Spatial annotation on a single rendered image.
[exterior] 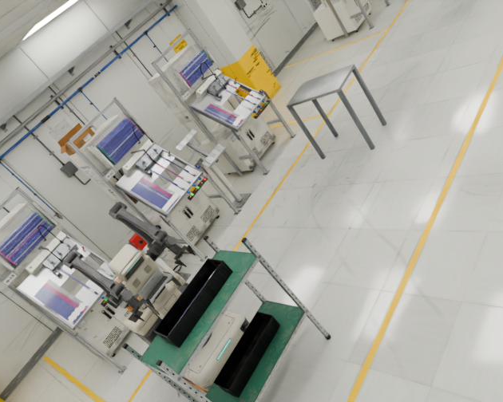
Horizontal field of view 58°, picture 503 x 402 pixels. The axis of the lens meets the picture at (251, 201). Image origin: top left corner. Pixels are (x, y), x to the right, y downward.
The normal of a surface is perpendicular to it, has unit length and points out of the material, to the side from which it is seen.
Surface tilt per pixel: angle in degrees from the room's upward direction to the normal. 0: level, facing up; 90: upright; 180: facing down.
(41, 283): 47
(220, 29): 90
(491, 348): 0
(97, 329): 90
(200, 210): 90
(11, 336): 90
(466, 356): 0
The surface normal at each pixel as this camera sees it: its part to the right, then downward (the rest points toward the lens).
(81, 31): 0.65, -0.03
